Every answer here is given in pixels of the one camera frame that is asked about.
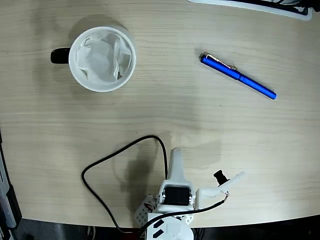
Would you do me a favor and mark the white flat device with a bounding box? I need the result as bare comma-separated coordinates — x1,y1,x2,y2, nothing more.
187,0,314,22

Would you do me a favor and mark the white perforated plate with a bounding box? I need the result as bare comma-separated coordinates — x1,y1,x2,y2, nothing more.
134,194,158,226

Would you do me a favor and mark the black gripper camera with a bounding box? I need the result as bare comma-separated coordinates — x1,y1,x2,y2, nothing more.
213,169,229,188

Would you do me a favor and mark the thick black cable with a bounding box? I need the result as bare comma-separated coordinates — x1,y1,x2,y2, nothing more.
80,134,169,235

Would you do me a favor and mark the white mug with black handle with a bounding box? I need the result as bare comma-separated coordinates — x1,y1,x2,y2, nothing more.
50,26,137,93

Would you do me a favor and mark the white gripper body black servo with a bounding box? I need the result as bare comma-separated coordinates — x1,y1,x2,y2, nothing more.
156,186,196,213

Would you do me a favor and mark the crumpled white tissue paper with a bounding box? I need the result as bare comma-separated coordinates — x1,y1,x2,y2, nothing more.
75,31,133,85

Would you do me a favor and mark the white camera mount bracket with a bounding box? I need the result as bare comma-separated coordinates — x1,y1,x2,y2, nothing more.
195,170,247,210

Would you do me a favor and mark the grey and black equipment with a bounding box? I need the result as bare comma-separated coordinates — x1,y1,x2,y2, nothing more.
0,127,23,240

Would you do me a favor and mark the blue pen with metal clip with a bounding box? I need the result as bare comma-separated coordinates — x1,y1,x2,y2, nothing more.
199,51,278,101

